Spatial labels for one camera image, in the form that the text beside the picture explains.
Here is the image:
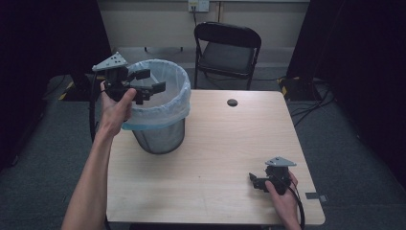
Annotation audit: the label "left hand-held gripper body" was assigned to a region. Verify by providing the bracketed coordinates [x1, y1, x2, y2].
[91, 52, 142, 103]

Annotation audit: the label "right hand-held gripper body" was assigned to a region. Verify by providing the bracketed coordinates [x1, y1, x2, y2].
[264, 156, 297, 196]

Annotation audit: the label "translucent blue trash bag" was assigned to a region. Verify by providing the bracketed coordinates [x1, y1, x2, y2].
[121, 58, 192, 131]

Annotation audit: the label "metal mesh trash bin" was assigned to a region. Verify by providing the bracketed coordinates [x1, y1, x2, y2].
[131, 118, 187, 155]

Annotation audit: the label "person's right hand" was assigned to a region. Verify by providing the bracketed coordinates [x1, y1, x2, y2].
[264, 172, 300, 224]

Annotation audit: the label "person's left hand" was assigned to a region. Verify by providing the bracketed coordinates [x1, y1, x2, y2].
[97, 80, 138, 139]

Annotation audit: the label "black stand base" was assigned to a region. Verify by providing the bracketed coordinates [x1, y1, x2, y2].
[65, 70, 97, 102]

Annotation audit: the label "yellow black hazard tape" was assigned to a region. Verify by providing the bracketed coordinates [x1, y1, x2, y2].
[277, 76, 302, 98]
[57, 76, 106, 102]

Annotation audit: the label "dark curtain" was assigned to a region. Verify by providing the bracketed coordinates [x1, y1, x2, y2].
[0, 0, 118, 171]
[286, 0, 406, 190]

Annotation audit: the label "black folding chair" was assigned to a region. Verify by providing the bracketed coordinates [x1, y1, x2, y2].
[193, 21, 262, 91]

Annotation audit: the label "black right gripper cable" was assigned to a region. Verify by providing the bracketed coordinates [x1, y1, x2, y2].
[281, 176, 306, 230]

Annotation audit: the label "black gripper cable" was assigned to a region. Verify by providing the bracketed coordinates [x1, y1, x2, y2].
[281, 176, 306, 230]
[88, 70, 99, 144]

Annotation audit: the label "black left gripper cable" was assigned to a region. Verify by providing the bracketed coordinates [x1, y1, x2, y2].
[88, 70, 99, 144]

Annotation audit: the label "black floor cables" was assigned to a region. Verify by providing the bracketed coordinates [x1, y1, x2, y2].
[288, 78, 335, 127]

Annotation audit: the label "white wall socket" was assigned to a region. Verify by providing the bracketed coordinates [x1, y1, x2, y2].
[188, 0, 211, 13]

